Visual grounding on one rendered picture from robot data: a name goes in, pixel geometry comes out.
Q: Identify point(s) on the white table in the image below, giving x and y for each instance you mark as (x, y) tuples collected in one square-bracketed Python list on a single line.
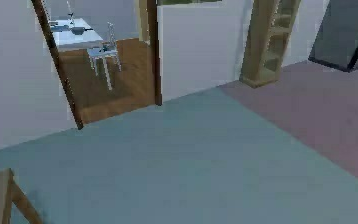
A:
[(77, 37)]

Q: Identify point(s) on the tan wooden shelf unit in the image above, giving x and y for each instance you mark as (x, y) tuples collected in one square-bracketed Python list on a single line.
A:
[(255, 50)]

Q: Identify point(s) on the dark brown door frame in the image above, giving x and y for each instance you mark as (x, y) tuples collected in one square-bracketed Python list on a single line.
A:
[(154, 53)]

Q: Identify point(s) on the black pan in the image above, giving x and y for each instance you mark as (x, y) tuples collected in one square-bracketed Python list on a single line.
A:
[(77, 31)]

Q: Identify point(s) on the white metal chair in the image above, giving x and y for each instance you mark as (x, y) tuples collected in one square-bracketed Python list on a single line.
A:
[(103, 53)]

